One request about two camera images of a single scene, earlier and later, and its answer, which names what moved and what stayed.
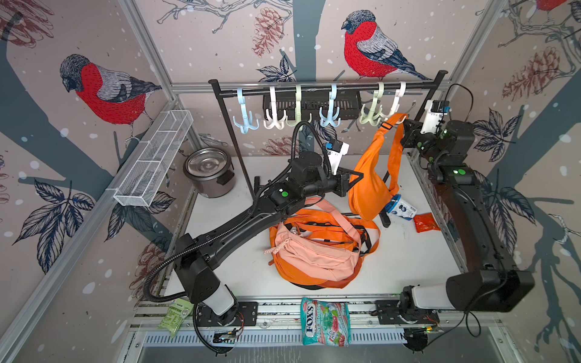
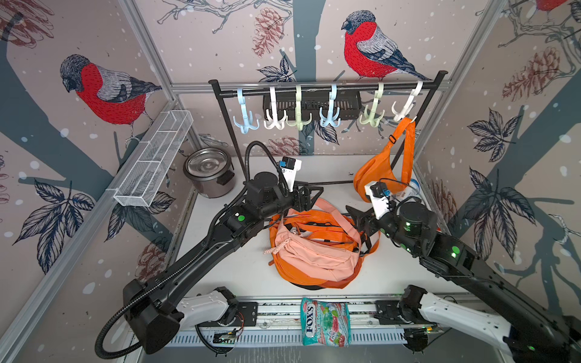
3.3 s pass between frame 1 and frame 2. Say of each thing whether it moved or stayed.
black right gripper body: moved
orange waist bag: moved
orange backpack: stayed
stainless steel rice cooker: stayed
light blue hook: stayed
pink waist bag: stayed
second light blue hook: stayed
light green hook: stayed
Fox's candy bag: stayed
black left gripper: moved
